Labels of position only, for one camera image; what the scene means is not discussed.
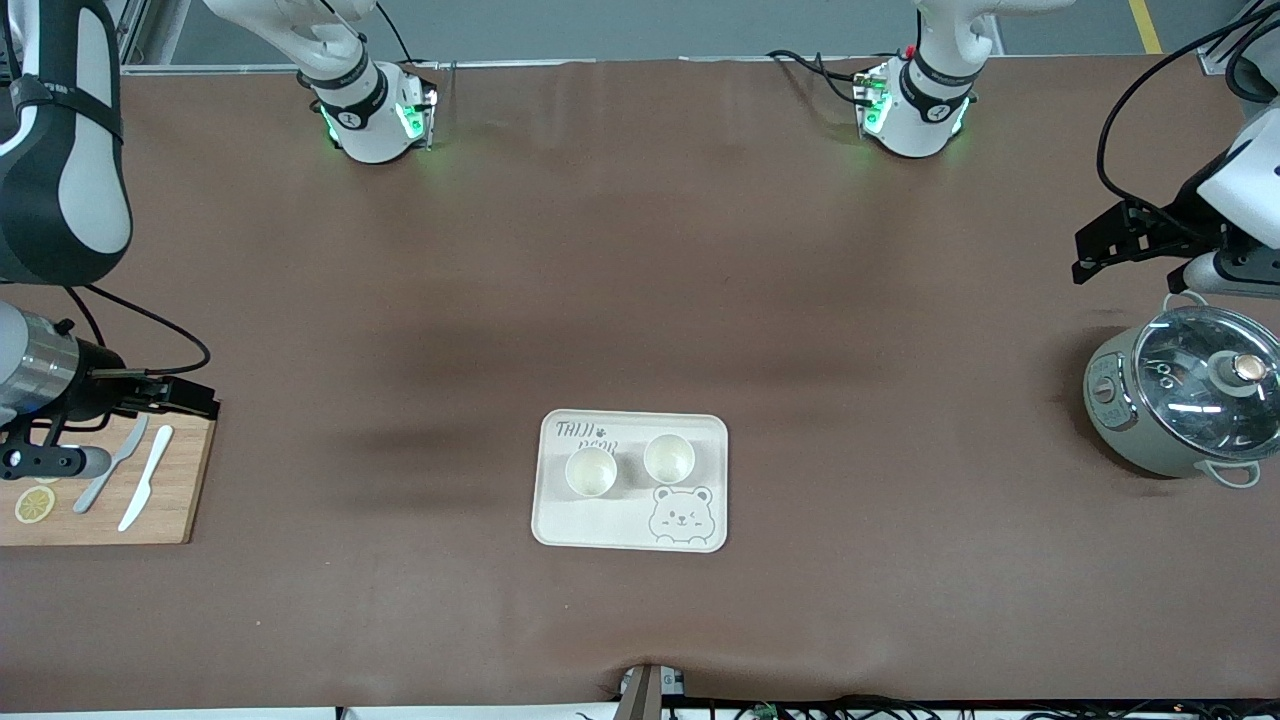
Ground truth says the white plastic cup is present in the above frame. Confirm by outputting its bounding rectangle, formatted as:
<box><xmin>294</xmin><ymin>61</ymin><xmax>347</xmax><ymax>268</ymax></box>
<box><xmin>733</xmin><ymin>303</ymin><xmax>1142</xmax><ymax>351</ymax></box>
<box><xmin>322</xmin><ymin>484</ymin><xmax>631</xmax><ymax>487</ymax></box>
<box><xmin>643</xmin><ymin>432</ymin><xmax>696</xmax><ymax>488</ymax></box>
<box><xmin>565</xmin><ymin>445</ymin><xmax>618</xmax><ymax>499</ymax></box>

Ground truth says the cream bear print tray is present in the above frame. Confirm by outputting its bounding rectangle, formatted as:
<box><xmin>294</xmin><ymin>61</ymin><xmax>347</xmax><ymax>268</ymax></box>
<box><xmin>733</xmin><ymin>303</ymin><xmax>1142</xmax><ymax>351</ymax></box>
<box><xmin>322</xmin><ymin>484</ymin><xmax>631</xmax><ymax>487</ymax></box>
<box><xmin>530</xmin><ymin>409</ymin><xmax>729</xmax><ymax>554</ymax></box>

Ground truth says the wooden cutting board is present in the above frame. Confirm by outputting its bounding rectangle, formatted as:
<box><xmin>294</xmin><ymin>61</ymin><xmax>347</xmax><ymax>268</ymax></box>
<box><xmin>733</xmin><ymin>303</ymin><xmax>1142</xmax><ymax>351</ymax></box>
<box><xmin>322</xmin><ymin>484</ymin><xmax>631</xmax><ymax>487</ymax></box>
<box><xmin>0</xmin><ymin>410</ymin><xmax>219</xmax><ymax>547</ymax></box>

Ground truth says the white plastic knife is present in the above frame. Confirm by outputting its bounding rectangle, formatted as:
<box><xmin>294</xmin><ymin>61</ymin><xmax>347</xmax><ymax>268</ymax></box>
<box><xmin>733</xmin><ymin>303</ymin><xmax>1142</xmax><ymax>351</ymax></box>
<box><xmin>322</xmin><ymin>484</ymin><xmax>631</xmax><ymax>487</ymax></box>
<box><xmin>118</xmin><ymin>425</ymin><xmax>175</xmax><ymax>533</ymax></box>

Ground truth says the grey plastic knife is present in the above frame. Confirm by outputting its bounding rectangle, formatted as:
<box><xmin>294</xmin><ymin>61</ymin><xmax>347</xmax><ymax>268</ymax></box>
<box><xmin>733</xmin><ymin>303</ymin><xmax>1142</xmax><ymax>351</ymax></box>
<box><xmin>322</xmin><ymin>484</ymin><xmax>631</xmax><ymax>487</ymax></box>
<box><xmin>73</xmin><ymin>415</ymin><xmax>150</xmax><ymax>515</ymax></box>

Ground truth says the glass pot lid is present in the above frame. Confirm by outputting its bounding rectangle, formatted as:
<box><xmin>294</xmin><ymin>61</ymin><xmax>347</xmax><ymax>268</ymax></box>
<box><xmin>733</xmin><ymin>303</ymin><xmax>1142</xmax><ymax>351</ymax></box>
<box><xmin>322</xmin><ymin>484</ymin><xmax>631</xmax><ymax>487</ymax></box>
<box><xmin>1133</xmin><ymin>305</ymin><xmax>1280</xmax><ymax>463</ymax></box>

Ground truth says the grey-green electric pot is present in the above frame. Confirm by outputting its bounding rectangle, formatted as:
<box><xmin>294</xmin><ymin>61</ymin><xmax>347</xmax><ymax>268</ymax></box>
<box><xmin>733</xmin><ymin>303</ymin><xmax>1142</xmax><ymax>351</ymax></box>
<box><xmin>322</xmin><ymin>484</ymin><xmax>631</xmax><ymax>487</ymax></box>
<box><xmin>1083</xmin><ymin>290</ymin><xmax>1280</xmax><ymax>489</ymax></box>

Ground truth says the brown table cover cloth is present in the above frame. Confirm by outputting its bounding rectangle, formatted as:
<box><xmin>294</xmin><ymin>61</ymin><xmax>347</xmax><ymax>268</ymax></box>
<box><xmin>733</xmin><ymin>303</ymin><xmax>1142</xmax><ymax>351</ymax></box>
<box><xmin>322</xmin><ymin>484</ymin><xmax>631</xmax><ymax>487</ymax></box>
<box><xmin>0</xmin><ymin>55</ymin><xmax>1280</xmax><ymax>713</ymax></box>

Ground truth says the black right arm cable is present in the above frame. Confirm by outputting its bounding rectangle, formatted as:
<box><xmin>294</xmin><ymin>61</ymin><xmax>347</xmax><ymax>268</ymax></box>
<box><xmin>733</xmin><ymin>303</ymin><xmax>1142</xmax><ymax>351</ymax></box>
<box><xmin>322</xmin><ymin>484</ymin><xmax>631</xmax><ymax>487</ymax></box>
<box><xmin>60</xmin><ymin>285</ymin><xmax>211</xmax><ymax>379</ymax></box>

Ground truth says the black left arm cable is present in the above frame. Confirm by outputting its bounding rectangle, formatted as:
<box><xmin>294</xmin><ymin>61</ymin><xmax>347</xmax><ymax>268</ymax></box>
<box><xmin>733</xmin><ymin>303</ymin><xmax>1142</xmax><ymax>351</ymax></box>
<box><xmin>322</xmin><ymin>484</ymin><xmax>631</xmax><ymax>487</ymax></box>
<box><xmin>1097</xmin><ymin>5</ymin><xmax>1280</xmax><ymax>241</ymax></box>

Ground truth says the aluminium frame profile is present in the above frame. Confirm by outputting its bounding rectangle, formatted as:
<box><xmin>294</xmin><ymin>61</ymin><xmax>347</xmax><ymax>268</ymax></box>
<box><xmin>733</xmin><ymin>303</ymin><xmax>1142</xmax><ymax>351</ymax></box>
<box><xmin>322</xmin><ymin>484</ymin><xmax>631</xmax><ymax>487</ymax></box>
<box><xmin>118</xmin><ymin>0</ymin><xmax>191</xmax><ymax>69</ymax></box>
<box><xmin>1195</xmin><ymin>0</ymin><xmax>1280</xmax><ymax>76</ymax></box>

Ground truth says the black arm base cable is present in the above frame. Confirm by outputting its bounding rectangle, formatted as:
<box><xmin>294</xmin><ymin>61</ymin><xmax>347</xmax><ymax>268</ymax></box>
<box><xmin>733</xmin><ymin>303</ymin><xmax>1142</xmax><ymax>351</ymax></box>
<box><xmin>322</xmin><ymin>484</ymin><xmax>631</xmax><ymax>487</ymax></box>
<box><xmin>372</xmin><ymin>0</ymin><xmax>417</xmax><ymax>67</ymax></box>
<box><xmin>767</xmin><ymin>48</ymin><xmax>886</xmax><ymax>106</ymax></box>

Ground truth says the metal table edge bracket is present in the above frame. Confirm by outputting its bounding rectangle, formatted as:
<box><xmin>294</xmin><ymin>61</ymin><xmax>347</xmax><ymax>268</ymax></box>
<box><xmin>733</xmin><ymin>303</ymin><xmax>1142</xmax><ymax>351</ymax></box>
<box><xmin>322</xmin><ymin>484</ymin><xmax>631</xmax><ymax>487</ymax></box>
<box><xmin>618</xmin><ymin>663</ymin><xmax>691</xmax><ymax>720</ymax></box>

